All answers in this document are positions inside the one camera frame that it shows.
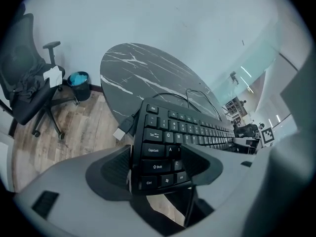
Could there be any crumpled blue plastic bag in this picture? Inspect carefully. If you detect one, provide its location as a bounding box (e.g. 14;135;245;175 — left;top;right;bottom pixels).
68;71;89;86

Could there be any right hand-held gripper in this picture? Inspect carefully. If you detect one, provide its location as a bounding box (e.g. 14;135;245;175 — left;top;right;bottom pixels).
232;127;276;156

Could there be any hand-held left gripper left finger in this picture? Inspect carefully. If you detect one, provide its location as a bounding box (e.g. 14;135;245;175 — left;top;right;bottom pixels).
13;144;185;237

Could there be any black trash bin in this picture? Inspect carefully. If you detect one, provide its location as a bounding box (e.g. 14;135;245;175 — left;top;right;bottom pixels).
67;71;91;102

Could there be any wooden bookshelf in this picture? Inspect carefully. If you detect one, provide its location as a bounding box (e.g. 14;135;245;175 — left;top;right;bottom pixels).
225;96;249;118

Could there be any black star-base office chair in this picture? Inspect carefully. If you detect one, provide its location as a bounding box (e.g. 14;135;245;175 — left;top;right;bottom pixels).
233;123;259;138

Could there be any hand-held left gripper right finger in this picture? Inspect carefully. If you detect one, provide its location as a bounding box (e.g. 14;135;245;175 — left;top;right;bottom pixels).
181;143;273;237

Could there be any black mesh office chair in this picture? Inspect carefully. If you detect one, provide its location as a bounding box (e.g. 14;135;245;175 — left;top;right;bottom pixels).
0;2;80;141

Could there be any frosted glass door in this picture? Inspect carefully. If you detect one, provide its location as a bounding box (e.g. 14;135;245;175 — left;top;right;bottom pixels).
212;42;277;104

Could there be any black keyboard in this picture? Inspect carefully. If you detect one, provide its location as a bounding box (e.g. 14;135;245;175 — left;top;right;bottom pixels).
129;97;238;197

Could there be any black keyboard cable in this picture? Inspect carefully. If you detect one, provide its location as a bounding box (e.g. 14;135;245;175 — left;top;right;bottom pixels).
113;88;223;228

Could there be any white paper sheet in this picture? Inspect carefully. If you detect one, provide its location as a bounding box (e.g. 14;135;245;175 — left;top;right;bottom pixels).
42;65;63;87

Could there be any black garment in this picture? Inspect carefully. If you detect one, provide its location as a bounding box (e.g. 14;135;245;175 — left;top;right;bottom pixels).
9;62;50;104

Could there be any metal door handle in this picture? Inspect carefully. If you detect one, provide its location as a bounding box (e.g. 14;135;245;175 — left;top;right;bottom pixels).
229;71;240;85

